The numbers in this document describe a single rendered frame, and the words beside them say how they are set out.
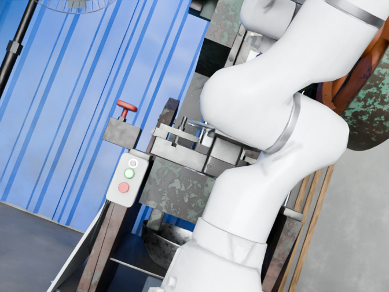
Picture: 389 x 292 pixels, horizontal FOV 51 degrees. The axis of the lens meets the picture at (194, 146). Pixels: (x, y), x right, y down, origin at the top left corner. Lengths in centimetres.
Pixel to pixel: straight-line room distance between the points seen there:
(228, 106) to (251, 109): 3
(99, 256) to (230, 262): 64
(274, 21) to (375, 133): 59
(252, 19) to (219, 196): 49
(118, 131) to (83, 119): 145
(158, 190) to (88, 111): 150
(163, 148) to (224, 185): 68
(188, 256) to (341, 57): 36
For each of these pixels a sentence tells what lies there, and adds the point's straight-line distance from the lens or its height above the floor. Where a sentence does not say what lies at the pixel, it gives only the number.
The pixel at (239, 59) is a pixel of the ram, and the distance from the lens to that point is 141.
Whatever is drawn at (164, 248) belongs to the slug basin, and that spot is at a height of 38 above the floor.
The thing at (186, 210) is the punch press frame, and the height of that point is 53.
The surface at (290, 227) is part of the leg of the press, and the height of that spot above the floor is 60.
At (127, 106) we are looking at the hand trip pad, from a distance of 119.
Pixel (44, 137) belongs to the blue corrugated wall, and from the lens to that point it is 269.
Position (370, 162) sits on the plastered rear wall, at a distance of 288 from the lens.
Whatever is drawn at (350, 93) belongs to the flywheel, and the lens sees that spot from 158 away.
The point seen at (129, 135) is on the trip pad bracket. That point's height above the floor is 67.
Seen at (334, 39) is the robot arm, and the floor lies 89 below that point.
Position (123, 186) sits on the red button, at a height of 54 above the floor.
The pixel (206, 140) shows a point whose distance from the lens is 140.
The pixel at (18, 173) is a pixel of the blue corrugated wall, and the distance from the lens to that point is 275.
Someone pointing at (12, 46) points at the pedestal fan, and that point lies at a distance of 172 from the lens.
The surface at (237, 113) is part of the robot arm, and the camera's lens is 61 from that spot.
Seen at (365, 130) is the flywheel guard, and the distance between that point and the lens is 140.
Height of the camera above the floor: 67
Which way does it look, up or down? 2 degrees up
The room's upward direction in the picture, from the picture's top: 21 degrees clockwise
